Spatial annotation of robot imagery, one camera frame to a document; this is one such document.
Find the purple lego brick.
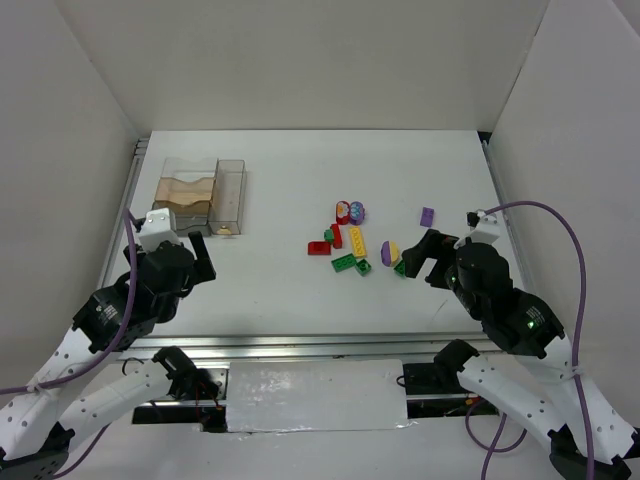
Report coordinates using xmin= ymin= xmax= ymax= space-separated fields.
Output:
xmin=420 ymin=207 xmax=435 ymax=228

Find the yellow long lego brick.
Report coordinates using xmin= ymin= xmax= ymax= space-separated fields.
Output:
xmin=349 ymin=226 xmax=367 ymax=259

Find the red long lego brick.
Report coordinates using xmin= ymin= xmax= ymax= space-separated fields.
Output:
xmin=330 ymin=223 xmax=343 ymax=249

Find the red flower lego piece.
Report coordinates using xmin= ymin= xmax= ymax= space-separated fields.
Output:
xmin=335 ymin=201 xmax=350 ymax=225

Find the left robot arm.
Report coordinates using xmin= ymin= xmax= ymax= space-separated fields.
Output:
xmin=1 ymin=233 xmax=219 ymax=479

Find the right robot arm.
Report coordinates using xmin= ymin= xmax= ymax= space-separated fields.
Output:
xmin=402 ymin=229 xmax=639 ymax=479

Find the green lego brick right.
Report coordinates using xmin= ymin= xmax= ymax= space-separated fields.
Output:
xmin=394 ymin=260 xmax=406 ymax=277

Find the clear narrow container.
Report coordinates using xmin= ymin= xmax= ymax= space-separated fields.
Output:
xmin=208 ymin=159 xmax=247 ymax=236

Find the clear compartment organizer tray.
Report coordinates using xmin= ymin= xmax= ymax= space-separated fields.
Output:
xmin=153 ymin=157 xmax=217 ymax=237

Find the green lego brick left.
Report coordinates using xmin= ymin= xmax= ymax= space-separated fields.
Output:
xmin=331 ymin=254 xmax=357 ymax=273

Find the red flat lego brick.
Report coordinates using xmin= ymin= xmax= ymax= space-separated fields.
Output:
xmin=307 ymin=241 xmax=332 ymax=256

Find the white foil covered panel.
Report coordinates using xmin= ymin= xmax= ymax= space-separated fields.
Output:
xmin=226 ymin=359 xmax=409 ymax=433

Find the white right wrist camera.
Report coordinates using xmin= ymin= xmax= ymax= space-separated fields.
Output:
xmin=454 ymin=210 xmax=501 ymax=249

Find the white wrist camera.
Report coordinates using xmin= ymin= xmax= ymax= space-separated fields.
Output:
xmin=454 ymin=210 xmax=501 ymax=249
xmin=138 ymin=208 xmax=180 ymax=252

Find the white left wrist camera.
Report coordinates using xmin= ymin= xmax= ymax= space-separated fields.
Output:
xmin=138 ymin=208 xmax=180 ymax=252

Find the aluminium front rail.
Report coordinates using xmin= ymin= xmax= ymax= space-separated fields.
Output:
xmin=119 ymin=332 xmax=498 ymax=361

